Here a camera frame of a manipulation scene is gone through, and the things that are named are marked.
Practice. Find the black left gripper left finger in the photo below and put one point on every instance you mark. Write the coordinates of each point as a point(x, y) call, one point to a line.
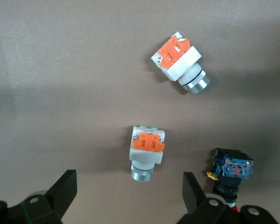
point(58, 193)

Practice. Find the red mushroom push button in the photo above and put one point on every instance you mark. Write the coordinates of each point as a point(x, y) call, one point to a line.
point(233, 168)

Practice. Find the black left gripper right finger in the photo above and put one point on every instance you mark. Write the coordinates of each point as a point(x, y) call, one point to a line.
point(192, 196)

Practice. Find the brown table mat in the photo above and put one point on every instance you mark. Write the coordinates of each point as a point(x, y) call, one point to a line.
point(60, 93)

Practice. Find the green button white orange block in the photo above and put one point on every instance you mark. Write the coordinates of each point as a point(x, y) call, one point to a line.
point(182, 65)
point(145, 158)

